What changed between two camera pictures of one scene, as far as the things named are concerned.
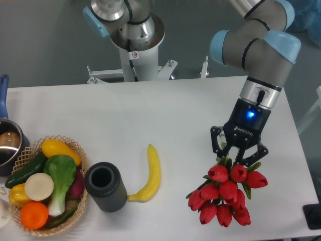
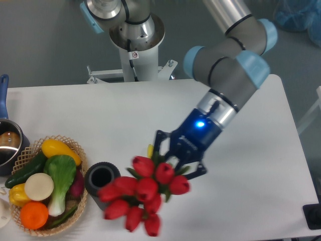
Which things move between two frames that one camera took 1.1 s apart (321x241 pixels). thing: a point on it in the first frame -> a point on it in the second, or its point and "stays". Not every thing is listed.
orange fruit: x=34 y=215 stays
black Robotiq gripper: x=244 y=129 -> x=189 y=141
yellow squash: x=52 y=147 stays
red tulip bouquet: x=221 y=196 -> x=137 y=199
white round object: x=5 y=213 stays
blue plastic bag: x=307 y=17 stays
